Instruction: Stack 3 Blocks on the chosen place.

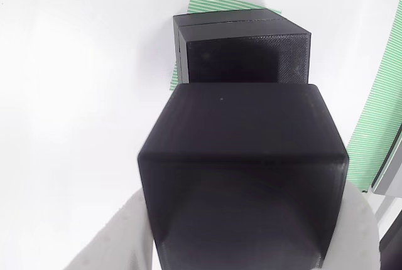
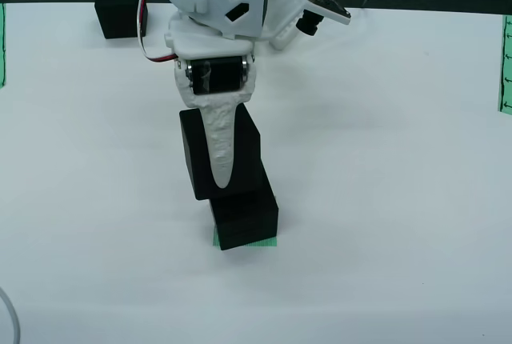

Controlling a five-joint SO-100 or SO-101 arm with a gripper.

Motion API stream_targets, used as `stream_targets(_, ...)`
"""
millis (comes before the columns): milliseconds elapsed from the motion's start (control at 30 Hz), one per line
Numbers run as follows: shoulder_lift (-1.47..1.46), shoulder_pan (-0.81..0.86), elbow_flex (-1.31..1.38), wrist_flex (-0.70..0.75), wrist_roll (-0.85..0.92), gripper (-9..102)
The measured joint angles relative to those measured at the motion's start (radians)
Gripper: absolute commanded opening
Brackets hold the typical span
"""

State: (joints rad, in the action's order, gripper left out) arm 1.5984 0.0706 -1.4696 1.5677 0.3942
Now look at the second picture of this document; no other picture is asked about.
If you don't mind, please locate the green striped square marker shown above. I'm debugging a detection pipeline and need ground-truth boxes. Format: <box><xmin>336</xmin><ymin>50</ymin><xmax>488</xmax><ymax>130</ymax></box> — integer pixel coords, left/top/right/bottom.
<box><xmin>211</xmin><ymin>226</ymin><xmax>278</xmax><ymax>248</ymax></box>

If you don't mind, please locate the red white black servo cable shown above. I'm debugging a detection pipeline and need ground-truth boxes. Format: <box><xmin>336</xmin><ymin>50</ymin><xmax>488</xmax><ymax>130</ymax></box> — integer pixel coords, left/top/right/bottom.
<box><xmin>135</xmin><ymin>0</ymin><xmax>179</xmax><ymax>63</ymax></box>

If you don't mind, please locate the black printed cube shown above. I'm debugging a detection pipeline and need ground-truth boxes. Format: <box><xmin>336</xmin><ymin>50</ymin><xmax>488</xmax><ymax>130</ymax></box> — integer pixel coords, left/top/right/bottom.
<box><xmin>178</xmin><ymin>104</ymin><xmax>263</xmax><ymax>201</ymax></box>
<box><xmin>208</xmin><ymin>162</ymin><xmax>280</xmax><ymax>251</ymax></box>
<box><xmin>94</xmin><ymin>0</ymin><xmax>150</xmax><ymax>40</ymax></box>

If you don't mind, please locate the green paper strip with arrows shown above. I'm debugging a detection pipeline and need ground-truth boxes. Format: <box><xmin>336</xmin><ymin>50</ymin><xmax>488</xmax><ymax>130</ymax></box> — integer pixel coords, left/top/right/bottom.
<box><xmin>497</xmin><ymin>14</ymin><xmax>512</xmax><ymax>114</ymax></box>

